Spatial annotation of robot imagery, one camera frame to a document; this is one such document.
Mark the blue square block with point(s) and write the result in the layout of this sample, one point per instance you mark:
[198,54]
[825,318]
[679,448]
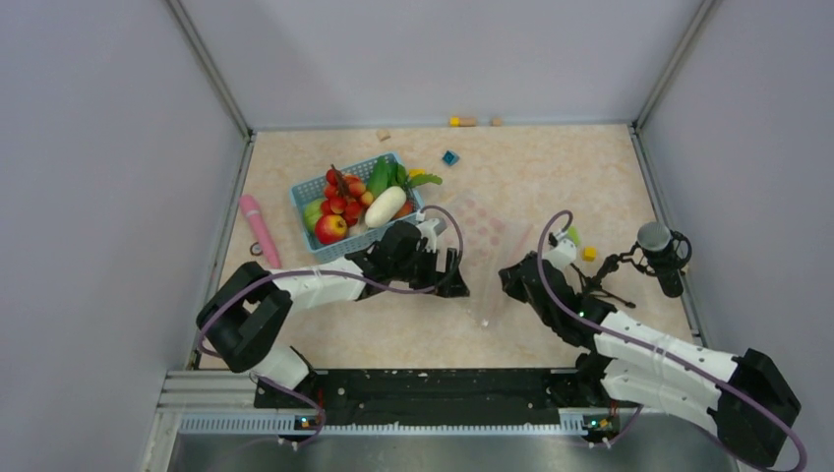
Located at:
[450,158]

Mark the green block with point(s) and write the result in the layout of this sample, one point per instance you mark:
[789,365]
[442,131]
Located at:
[573,236]

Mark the clear pink-dotted zip bag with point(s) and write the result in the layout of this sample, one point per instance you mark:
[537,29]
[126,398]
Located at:
[491,242]

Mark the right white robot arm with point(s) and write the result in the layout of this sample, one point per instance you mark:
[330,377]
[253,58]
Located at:
[744,401]

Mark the red peach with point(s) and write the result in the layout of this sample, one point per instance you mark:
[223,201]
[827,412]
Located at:
[406,209]

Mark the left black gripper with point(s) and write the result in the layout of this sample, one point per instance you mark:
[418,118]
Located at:
[446,284]

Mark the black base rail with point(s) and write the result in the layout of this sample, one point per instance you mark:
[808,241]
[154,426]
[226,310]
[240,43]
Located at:
[450,401]

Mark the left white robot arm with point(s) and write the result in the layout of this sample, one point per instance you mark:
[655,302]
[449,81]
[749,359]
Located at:
[244,317]

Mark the red yellow apple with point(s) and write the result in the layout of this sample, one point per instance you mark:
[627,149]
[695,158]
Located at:
[331,229]

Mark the green apple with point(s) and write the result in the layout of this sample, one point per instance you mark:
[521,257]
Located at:
[312,212]

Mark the red cherry bunch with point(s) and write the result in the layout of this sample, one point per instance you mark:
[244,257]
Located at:
[346,195]

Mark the pink cylindrical bottle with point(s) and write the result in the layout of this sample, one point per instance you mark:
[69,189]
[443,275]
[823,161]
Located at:
[252,212]

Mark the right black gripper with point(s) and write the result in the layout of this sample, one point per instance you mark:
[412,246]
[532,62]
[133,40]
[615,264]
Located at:
[510,277]

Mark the light blue plastic basket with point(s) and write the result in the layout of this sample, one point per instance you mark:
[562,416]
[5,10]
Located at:
[312,190]

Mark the black microphone on stand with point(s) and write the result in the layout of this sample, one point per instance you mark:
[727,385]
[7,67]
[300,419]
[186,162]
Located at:
[658,252]

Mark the yellow cube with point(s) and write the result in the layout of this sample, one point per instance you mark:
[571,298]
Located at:
[589,254]

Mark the green leafy vegetable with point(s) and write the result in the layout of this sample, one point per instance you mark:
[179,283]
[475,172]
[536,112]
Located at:
[388,172]

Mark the white radish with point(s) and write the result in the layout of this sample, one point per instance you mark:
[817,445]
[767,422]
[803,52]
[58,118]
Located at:
[385,207]

